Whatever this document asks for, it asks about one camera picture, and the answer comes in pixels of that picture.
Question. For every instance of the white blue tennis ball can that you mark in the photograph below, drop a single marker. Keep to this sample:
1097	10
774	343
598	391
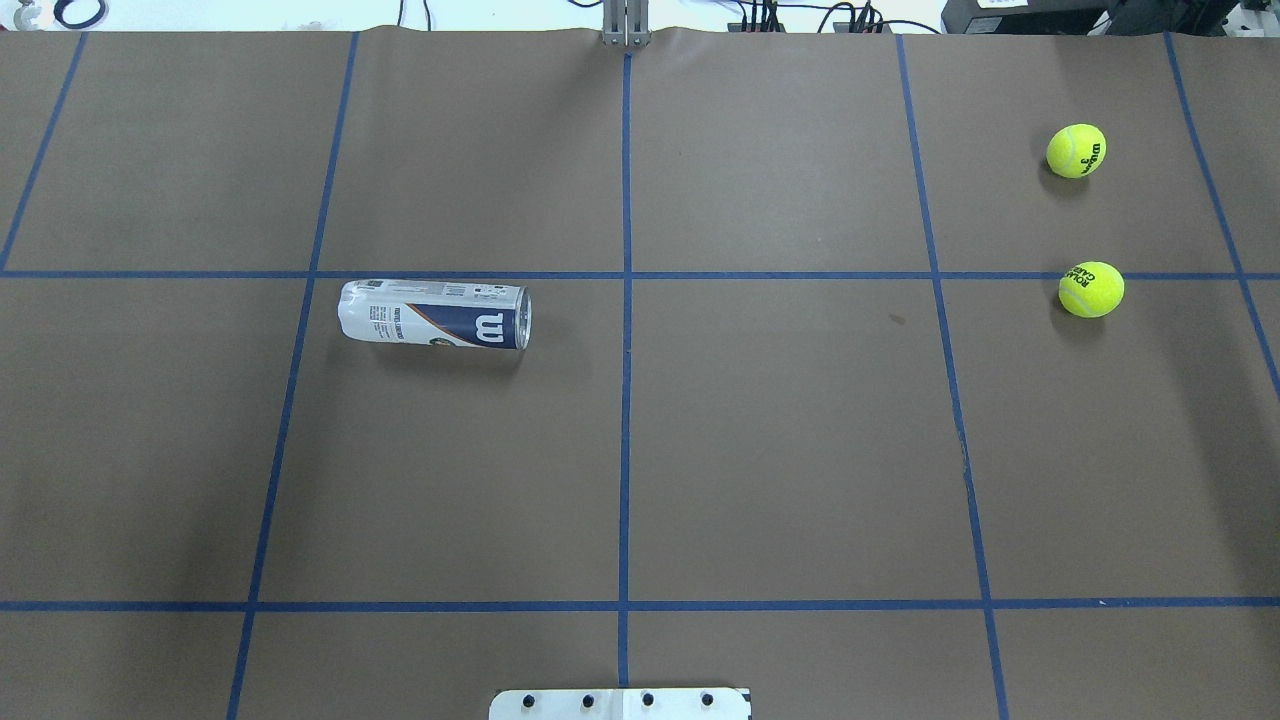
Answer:
436	313

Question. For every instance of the Roland Garros yellow tennis ball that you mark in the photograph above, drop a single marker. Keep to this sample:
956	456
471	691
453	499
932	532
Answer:
1091	290

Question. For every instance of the Wilson yellow tennis ball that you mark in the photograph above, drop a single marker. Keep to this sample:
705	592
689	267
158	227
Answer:
1076	151

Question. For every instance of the white metal mounting plate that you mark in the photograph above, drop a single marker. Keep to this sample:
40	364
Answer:
623	703

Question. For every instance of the black equipment box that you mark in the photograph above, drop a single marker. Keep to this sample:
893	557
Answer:
1080	18

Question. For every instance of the blue tape roll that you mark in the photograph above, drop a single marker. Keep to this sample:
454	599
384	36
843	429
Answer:
77	15

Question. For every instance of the grey aluminium post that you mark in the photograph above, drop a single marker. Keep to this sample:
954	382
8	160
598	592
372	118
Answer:
625	23

